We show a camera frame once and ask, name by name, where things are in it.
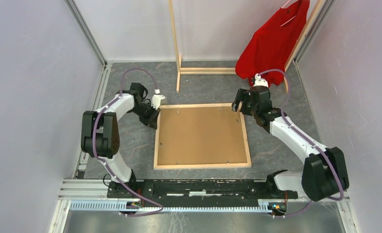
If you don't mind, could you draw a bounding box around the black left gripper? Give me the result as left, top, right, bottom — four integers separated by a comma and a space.
129, 102, 160, 130

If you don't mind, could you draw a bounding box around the brown backing board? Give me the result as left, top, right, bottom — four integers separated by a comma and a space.
157, 106, 248, 165

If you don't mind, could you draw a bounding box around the white wooden picture frame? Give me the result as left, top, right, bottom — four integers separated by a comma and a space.
153, 102, 252, 170

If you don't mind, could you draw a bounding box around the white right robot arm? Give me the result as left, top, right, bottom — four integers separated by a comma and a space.
232, 86, 349, 202

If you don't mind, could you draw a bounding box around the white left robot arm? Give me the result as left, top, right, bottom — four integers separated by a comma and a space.
81, 83, 166, 198

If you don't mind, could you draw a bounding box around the red t-shirt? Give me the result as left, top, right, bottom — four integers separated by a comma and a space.
235, 0, 310, 86

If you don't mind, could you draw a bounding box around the wooden clothes rack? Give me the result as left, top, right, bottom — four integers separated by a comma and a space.
168, 0, 332, 93

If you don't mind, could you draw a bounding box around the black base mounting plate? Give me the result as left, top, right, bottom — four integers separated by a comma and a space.
107, 179, 298, 209

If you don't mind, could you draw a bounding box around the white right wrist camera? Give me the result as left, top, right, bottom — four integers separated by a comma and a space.
253, 73, 269, 87

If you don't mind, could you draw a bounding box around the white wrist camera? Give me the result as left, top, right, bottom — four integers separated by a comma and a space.
253, 73, 269, 87
151, 89, 167, 109

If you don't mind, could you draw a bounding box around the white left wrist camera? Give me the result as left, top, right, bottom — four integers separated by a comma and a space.
151, 89, 167, 109

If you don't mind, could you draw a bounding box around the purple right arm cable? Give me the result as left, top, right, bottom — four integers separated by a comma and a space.
257, 69, 345, 218

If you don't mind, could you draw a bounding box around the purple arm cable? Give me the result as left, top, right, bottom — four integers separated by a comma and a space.
257, 69, 345, 218
92, 67, 164, 218

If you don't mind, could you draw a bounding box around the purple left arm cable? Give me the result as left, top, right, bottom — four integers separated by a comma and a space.
92, 67, 164, 218

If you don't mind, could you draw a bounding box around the aluminium rail with cable comb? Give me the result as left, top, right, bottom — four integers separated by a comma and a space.
57, 179, 351, 213

